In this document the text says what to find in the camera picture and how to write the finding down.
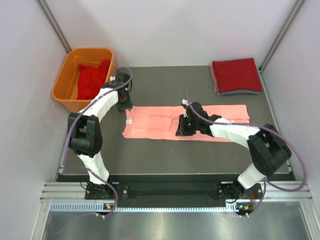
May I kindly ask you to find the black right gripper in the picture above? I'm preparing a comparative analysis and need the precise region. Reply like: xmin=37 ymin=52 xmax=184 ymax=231
xmin=176 ymin=114 xmax=200 ymax=136

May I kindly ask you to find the right aluminium corner post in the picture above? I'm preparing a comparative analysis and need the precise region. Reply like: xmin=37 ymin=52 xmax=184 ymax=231
xmin=258 ymin=0 xmax=306 ymax=74

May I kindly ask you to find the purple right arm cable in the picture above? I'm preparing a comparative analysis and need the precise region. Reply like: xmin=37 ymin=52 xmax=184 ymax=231
xmin=185 ymin=90 xmax=309 ymax=217

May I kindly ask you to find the orange plastic bin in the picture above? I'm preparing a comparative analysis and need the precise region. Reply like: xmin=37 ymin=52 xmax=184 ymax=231
xmin=52 ymin=47 xmax=116 ymax=112

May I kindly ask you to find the pink t shirt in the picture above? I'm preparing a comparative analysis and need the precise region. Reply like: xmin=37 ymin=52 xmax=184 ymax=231
xmin=210 ymin=65 xmax=221 ymax=96
xmin=122 ymin=105 xmax=250 ymax=143

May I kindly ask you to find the red crumpled t shirt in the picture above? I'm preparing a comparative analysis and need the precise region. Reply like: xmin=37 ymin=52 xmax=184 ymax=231
xmin=77 ymin=59 xmax=111 ymax=100

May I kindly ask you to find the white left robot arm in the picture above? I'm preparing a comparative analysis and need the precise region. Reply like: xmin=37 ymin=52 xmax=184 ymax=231
xmin=65 ymin=72 xmax=133 ymax=200

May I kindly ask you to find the aluminium frame rail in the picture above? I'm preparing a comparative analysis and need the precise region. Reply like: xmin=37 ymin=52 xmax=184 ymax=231
xmin=40 ymin=182 xmax=313 ymax=202

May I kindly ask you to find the grey slotted cable duct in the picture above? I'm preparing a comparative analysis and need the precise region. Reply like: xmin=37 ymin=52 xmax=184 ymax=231
xmin=50 ymin=201 xmax=250 ymax=213

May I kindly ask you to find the aluminium corner post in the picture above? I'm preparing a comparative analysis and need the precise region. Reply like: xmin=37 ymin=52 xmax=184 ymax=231
xmin=36 ymin=0 xmax=72 ymax=54
xmin=258 ymin=0 xmax=306 ymax=74

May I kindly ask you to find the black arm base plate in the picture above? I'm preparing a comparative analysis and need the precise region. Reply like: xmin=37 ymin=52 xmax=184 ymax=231
xmin=84 ymin=173 xmax=266 ymax=208

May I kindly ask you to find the left aluminium corner post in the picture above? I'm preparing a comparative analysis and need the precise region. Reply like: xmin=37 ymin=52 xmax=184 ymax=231
xmin=36 ymin=0 xmax=72 ymax=54

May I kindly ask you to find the pink folded t shirt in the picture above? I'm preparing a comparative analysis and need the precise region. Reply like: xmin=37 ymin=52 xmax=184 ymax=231
xmin=210 ymin=65 xmax=221 ymax=96

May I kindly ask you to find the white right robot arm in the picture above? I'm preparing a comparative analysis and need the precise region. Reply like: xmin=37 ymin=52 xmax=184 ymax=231
xmin=175 ymin=99 xmax=292 ymax=199

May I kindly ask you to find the blue folded t shirt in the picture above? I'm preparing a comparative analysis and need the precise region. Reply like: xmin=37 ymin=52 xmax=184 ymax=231
xmin=214 ymin=86 xmax=262 ymax=96

